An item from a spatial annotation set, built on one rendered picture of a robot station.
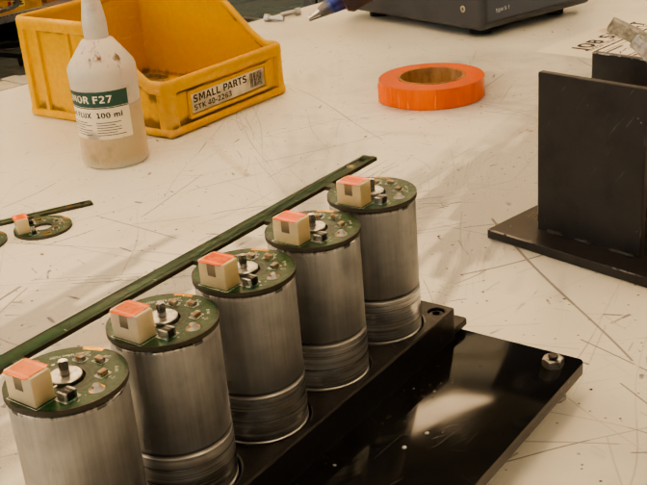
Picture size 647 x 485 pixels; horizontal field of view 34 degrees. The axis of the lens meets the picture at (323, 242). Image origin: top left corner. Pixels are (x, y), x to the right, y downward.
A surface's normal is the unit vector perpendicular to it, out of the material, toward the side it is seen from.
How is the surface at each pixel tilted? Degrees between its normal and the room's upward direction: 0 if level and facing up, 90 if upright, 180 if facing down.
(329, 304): 90
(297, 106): 0
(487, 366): 0
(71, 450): 90
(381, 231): 90
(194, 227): 0
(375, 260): 90
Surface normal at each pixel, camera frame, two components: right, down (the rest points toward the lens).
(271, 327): 0.53, 0.30
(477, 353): -0.07, -0.91
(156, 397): -0.14, 0.40
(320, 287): 0.12, 0.39
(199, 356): 0.73, 0.22
